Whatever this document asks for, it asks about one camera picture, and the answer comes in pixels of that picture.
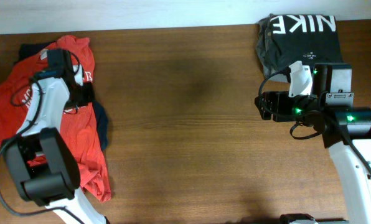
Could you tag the red printed t-shirt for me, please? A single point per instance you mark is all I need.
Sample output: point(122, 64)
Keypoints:
point(78, 127)

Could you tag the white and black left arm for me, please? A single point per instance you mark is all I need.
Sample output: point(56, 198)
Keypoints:
point(43, 169)

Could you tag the grey folded garment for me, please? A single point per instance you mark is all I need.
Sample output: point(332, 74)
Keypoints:
point(273, 47)

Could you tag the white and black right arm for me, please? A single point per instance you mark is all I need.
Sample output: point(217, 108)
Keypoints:
point(321, 97)

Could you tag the black Nike t-shirt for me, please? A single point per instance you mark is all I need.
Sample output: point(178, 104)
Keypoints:
point(314, 38)

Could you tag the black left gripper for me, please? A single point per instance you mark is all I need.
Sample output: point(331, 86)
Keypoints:
point(88, 87)

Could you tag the navy blue garment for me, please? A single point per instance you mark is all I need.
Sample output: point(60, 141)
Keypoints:
point(27, 50)

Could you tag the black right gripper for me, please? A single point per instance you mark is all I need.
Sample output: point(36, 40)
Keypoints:
point(282, 99)

